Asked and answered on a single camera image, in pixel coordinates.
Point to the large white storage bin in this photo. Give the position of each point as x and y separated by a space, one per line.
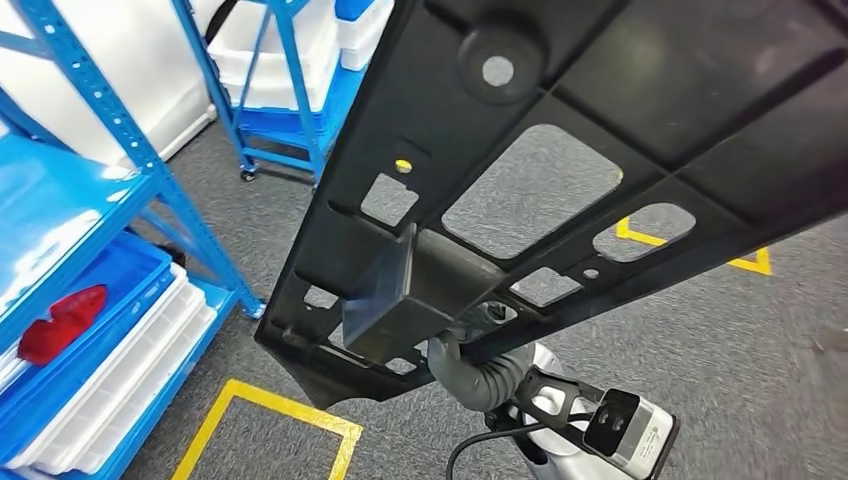
321 60

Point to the blue metal shelf rack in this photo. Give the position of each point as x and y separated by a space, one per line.
66 199

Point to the white partition panel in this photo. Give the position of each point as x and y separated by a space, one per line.
132 66

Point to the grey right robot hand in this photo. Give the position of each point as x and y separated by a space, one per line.
445 364

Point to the red object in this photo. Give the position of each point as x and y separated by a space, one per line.
63 324

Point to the long black plastic frame part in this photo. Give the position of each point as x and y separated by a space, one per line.
662 79

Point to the blue shelf rack on casters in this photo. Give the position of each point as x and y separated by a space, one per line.
295 66

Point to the blue plastic bin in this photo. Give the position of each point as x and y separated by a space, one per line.
126 278

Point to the small white storage bin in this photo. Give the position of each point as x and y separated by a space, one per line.
364 46

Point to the yellow floor tape rectangle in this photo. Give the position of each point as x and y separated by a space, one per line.
755 267
291 409

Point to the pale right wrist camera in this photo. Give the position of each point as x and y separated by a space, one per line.
636 434

